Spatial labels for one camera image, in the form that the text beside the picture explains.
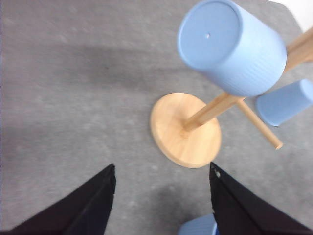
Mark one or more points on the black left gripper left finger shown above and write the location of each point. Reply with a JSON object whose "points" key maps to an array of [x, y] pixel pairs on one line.
{"points": [[84, 211]]}

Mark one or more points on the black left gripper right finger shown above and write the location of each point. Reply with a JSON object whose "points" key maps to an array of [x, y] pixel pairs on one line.
{"points": [[239, 212]]}

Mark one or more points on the blue ribbed cup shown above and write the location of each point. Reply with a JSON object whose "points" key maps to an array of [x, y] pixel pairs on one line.
{"points": [[241, 51], [204, 224], [280, 105]]}

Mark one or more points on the wooden mug tree stand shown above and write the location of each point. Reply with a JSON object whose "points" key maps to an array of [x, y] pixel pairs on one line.
{"points": [[187, 130]]}

